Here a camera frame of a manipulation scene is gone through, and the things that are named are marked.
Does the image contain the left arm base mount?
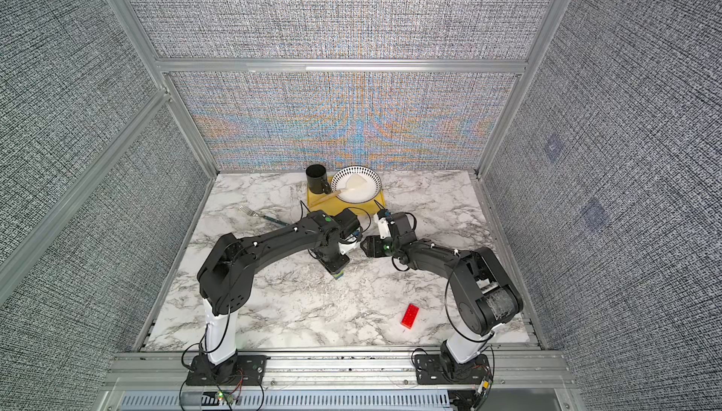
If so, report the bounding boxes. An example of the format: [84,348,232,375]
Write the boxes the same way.
[185,355,268,387]

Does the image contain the yellow tray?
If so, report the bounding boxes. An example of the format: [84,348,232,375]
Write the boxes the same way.
[305,178,385,217]

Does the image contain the red lego brick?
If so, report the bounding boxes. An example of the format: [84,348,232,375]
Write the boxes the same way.
[400,304,419,329]

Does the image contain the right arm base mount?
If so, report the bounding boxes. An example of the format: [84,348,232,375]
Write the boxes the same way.
[412,352,493,386]

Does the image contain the white patterned bowl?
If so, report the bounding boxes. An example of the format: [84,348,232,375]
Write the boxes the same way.
[331,166,382,204]

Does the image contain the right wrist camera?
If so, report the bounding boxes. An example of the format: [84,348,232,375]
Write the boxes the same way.
[374,209,391,239]

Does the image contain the black mug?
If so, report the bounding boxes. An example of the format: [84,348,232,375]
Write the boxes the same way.
[306,164,333,195]

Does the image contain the white vented cable duct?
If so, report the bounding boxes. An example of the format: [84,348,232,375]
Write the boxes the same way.
[118,390,451,410]

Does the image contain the aluminium front rail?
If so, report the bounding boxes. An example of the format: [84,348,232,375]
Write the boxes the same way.
[101,344,579,391]

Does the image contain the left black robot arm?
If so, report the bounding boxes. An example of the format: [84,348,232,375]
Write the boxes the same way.
[197,209,362,367]

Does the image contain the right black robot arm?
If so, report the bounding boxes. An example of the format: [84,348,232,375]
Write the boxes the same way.
[361,209,524,365]

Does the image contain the wooden spatula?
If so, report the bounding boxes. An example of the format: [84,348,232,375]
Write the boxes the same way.
[312,174,367,206]

